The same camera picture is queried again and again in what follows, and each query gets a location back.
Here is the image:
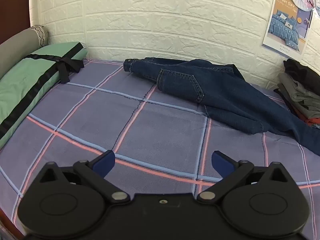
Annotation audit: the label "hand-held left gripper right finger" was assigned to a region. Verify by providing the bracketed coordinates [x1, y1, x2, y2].
[197, 151, 288, 203]

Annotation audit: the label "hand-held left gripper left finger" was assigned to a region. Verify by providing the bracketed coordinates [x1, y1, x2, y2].
[37, 150, 131, 203]

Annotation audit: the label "dark blue denim pants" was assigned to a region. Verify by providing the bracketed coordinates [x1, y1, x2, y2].
[123, 57, 320, 154]

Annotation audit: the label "purple plaid bed sheet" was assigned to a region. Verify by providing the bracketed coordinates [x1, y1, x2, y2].
[0, 59, 320, 240]

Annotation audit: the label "red folded garment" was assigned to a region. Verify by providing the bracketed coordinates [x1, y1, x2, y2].
[291, 104, 320, 130]

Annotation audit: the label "grey folded garment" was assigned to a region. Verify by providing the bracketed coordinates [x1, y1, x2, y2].
[274, 73, 320, 119]

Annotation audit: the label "green pillow with black ribbon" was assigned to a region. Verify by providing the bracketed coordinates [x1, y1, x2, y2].
[0, 42, 88, 150]

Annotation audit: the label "wavy patterned cushion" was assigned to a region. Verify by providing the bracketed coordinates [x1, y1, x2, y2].
[29, 24, 48, 48]

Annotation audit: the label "grey bolster pillow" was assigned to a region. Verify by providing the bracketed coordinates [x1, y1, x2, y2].
[0, 28, 42, 80]

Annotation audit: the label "brown wooden headboard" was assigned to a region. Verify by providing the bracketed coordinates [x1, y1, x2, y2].
[0, 0, 32, 45]

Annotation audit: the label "red-brown bed frame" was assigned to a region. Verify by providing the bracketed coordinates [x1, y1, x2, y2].
[0, 209, 25, 240]

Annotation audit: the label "bedding wall poster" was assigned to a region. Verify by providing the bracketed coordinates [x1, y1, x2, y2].
[262, 0, 314, 53]

